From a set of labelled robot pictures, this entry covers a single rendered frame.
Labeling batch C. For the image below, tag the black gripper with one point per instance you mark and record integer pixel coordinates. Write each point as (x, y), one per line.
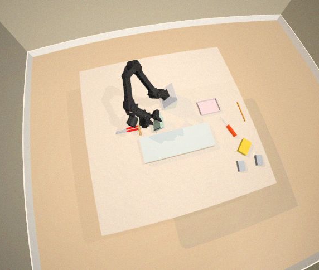
(154, 115)

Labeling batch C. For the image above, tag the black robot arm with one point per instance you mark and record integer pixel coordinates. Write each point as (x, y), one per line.
(132, 109)

